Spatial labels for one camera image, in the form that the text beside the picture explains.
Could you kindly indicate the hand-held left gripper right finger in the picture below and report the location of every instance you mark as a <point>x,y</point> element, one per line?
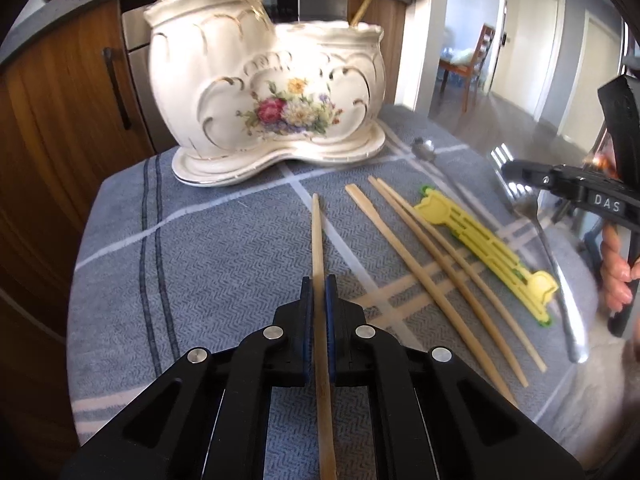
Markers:
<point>331,305</point>

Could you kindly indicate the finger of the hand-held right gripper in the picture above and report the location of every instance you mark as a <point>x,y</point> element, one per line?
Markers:
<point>525,175</point>

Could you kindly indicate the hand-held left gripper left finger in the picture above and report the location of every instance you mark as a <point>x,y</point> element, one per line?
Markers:
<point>306,305</point>

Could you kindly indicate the bamboo chopstick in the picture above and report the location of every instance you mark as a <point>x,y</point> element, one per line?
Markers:
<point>536,357</point>
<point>316,240</point>
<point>400,255</point>
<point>517,370</point>

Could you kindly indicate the yellow green training chopsticks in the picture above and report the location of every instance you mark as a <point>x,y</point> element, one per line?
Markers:
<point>480,240</point>

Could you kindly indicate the silver fork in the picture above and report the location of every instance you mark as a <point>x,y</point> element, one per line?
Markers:
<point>550,260</point>

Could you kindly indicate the white floral ceramic utensil holder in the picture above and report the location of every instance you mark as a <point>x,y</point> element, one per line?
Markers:
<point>220,60</point>

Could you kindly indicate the person's right hand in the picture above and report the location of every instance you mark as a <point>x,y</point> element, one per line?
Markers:
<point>612,270</point>

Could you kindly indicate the silver spoon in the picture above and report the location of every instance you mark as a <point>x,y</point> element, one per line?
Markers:
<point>424,149</point>

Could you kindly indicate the white interior door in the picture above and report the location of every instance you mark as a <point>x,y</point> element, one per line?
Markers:
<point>595,85</point>
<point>530,45</point>

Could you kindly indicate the grey striped tablecloth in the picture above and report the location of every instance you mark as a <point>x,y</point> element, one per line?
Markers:
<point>200,260</point>

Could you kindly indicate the wooden chair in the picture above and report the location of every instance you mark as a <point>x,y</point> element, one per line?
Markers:
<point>475,60</point>

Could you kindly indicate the wooden side panel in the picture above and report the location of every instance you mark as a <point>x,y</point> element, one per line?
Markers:
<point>390,50</point>

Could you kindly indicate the wooden cabinet door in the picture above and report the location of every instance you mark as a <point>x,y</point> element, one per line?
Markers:
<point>55,110</point>

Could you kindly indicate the stainless steel oven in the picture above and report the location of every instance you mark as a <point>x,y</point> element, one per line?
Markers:
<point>135,30</point>

